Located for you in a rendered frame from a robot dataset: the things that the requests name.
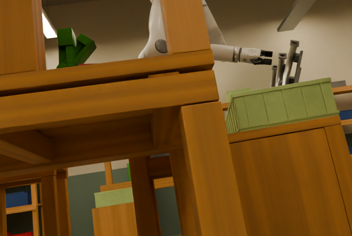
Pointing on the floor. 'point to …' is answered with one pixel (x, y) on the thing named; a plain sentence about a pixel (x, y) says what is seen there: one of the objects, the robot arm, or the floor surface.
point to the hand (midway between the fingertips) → (270, 57)
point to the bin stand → (55, 222)
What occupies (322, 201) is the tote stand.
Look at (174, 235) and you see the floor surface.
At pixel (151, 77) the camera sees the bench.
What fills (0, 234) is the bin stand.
